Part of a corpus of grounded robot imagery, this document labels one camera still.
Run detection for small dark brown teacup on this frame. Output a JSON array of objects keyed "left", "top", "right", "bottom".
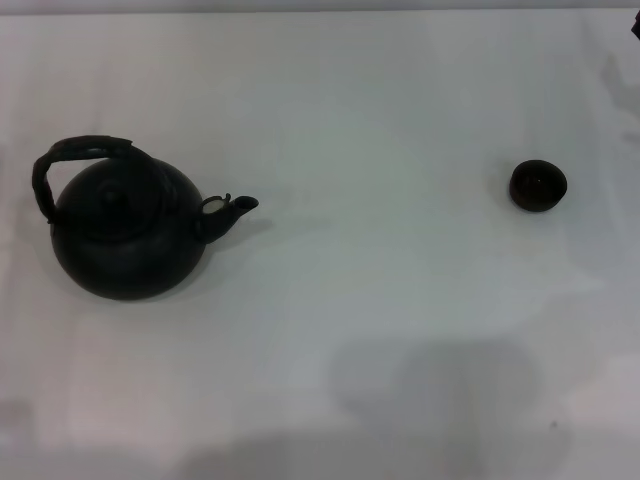
[{"left": 509, "top": 158, "right": 569, "bottom": 213}]

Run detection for black round teapot with handle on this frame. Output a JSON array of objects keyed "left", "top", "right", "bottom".
[{"left": 32, "top": 135, "right": 260, "bottom": 302}]

